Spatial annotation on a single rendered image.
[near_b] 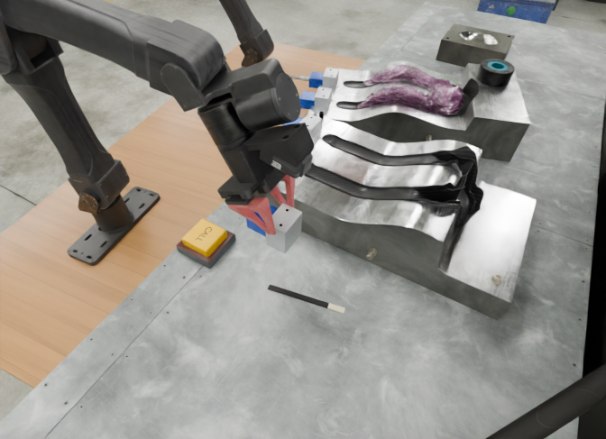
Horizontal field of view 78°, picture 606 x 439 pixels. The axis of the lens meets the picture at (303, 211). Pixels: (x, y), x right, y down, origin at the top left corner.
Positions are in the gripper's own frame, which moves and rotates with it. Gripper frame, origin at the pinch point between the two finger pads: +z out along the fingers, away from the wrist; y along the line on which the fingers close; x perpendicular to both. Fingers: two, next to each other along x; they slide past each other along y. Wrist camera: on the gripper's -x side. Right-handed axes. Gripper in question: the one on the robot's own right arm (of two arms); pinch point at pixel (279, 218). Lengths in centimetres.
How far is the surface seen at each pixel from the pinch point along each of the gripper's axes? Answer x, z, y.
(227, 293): 12.3, 10.9, -8.4
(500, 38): -10, 13, 107
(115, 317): 24.3, 5.1, -21.6
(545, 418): -34.2, 24.7, -5.7
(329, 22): 166, 20, 294
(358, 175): -0.4, 7.6, 22.6
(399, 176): -8.2, 9.0, 24.0
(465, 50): -3, 11, 96
